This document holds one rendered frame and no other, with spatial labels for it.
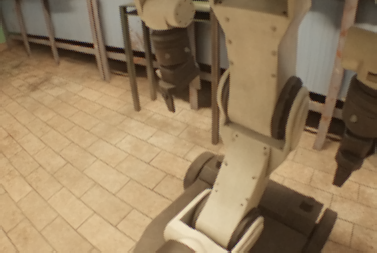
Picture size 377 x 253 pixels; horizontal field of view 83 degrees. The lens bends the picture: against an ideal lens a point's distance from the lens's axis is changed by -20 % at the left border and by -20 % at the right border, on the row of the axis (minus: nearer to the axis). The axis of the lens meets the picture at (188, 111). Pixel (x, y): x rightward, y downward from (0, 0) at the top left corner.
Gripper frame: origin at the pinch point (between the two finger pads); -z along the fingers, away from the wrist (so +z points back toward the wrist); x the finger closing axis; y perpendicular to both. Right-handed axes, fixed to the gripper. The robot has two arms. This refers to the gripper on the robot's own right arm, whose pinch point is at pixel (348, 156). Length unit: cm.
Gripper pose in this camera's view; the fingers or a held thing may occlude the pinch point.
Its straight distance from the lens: 55.9
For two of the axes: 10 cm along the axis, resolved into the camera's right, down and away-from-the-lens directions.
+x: 6.2, -6.1, 4.9
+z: -1.7, -7.2, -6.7
